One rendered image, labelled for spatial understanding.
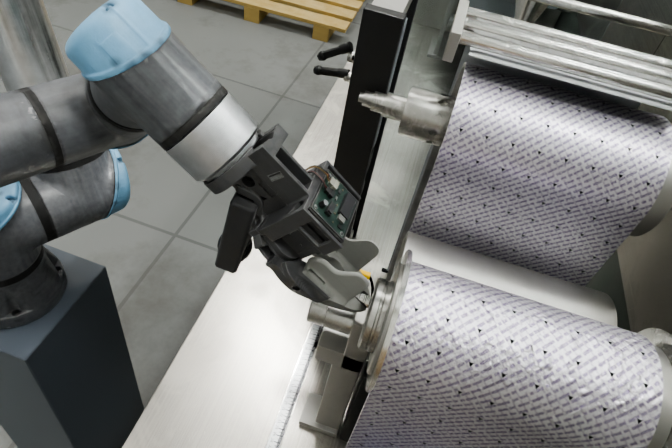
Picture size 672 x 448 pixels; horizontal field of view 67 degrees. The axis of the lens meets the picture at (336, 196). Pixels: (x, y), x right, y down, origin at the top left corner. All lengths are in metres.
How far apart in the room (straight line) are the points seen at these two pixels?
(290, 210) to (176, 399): 0.49
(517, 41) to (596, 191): 0.19
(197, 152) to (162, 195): 1.99
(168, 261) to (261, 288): 1.23
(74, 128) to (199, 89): 0.13
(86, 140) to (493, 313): 0.40
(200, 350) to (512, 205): 0.55
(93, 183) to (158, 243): 1.37
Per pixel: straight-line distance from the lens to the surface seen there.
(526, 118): 0.60
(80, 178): 0.86
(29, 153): 0.50
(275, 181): 0.44
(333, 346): 0.64
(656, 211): 0.66
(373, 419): 0.58
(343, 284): 0.50
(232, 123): 0.43
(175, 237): 2.24
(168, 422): 0.85
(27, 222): 0.86
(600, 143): 0.62
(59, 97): 0.51
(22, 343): 0.97
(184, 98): 0.42
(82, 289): 1.00
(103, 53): 0.43
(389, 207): 1.15
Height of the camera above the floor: 1.69
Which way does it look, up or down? 43 degrees down
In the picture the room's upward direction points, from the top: 12 degrees clockwise
